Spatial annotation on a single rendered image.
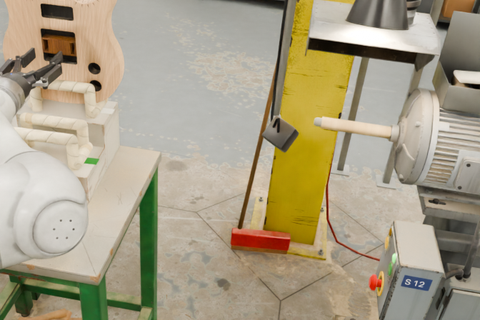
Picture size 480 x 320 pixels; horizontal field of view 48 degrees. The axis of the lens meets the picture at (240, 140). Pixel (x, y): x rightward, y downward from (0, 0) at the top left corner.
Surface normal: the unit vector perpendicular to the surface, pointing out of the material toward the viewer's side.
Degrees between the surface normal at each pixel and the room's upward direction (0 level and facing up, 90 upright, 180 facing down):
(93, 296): 90
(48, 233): 76
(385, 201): 0
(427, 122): 42
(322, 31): 38
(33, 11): 90
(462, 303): 90
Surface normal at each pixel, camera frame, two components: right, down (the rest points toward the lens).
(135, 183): 0.09, -0.84
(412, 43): -0.02, -0.34
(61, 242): 0.69, 0.13
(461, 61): -0.14, 0.52
